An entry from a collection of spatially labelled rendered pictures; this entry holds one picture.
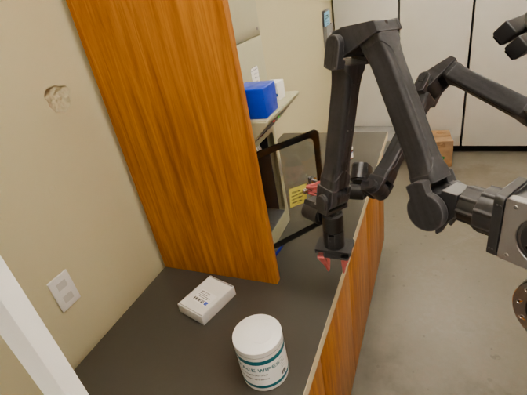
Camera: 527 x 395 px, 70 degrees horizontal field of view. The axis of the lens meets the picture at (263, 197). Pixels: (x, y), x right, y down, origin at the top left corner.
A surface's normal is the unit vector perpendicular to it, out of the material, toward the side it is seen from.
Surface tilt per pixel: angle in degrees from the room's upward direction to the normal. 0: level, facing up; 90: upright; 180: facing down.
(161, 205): 90
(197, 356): 0
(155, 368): 0
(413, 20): 90
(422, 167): 73
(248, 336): 0
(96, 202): 90
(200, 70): 90
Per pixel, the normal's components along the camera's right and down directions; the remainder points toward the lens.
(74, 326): 0.91, 0.05
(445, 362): -0.16, -0.86
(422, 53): -0.37, 0.51
